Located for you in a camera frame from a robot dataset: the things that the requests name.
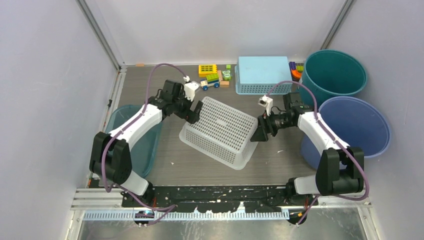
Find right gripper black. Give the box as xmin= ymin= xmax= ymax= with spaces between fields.
xmin=250 ymin=109 xmax=295 ymax=142

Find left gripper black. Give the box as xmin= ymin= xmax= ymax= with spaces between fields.
xmin=172 ymin=90 xmax=203 ymax=124

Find white perforated plastic basket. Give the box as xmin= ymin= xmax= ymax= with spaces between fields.
xmin=179 ymin=96 xmax=258 ymax=170

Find light blue perforated basket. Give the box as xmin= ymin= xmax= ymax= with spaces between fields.
xmin=234 ymin=56 xmax=292 ymax=95

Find teal transparent plastic tub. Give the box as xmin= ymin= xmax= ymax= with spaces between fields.
xmin=105 ymin=104 xmax=163 ymax=178

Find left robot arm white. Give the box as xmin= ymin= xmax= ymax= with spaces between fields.
xmin=89 ymin=80 xmax=203 ymax=207

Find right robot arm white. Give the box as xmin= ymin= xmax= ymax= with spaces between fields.
xmin=250 ymin=92 xmax=364 ymax=205

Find white toy car blue wheels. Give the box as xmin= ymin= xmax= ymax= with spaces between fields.
xmin=200 ymin=73 xmax=221 ymax=91

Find yellow toy block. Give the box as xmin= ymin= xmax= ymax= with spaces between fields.
xmin=198 ymin=64 xmax=218 ymax=78

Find green monster toy block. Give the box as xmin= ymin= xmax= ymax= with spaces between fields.
xmin=221 ymin=64 xmax=232 ymax=82

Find orange purple toy blocks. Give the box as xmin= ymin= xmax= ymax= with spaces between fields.
xmin=288 ymin=61 xmax=304 ymax=80

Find teal round bucket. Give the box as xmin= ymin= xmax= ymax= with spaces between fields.
xmin=299 ymin=49 xmax=368 ymax=108

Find blue round bucket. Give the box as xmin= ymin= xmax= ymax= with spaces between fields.
xmin=318 ymin=96 xmax=391 ymax=159

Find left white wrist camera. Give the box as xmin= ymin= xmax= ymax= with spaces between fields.
xmin=183 ymin=81 xmax=200 ymax=102

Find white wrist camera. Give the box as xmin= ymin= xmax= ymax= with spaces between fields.
xmin=183 ymin=81 xmax=200 ymax=102
xmin=258 ymin=95 xmax=274 ymax=116

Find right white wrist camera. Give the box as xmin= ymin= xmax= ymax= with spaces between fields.
xmin=258 ymin=95 xmax=274 ymax=116

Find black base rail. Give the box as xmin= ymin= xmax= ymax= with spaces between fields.
xmin=122 ymin=185 xmax=313 ymax=214

